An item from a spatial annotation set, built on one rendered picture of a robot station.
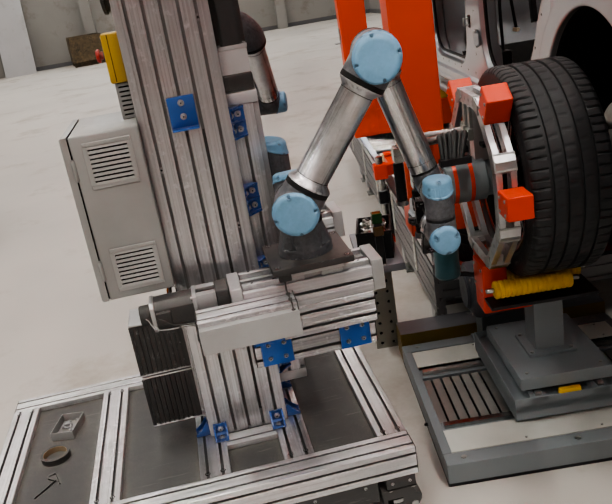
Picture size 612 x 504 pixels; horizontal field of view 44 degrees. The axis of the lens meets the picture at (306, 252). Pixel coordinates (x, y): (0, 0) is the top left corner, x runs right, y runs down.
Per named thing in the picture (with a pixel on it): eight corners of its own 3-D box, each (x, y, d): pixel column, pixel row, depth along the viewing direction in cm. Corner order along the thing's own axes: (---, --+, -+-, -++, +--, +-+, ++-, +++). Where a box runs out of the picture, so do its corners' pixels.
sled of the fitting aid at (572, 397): (627, 405, 245) (626, 379, 241) (516, 424, 245) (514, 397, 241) (568, 336, 292) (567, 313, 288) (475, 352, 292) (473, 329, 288)
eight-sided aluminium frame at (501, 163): (525, 286, 223) (514, 102, 205) (503, 290, 223) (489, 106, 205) (476, 229, 274) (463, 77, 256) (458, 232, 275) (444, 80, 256)
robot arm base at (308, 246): (283, 264, 204) (277, 229, 200) (275, 247, 218) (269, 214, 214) (338, 252, 205) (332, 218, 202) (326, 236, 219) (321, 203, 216)
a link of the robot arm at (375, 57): (306, 229, 203) (406, 41, 186) (306, 248, 189) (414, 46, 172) (265, 210, 201) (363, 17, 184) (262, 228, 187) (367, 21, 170)
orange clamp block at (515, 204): (524, 209, 215) (535, 218, 207) (497, 213, 215) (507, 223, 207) (523, 185, 213) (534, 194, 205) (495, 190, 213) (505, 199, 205)
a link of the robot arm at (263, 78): (259, -5, 234) (287, 95, 278) (224, 1, 236) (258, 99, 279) (260, 24, 229) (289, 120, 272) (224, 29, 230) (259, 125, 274)
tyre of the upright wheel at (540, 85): (622, 84, 195) (535, 36, 254) (532, 99, 195) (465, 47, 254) (614, 303, 225) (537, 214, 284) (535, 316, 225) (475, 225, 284)
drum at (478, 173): (501, 202, 235) (498, 158, 231) (433, 213, 235) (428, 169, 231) (488, 190, 249) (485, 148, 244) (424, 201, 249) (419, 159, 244)
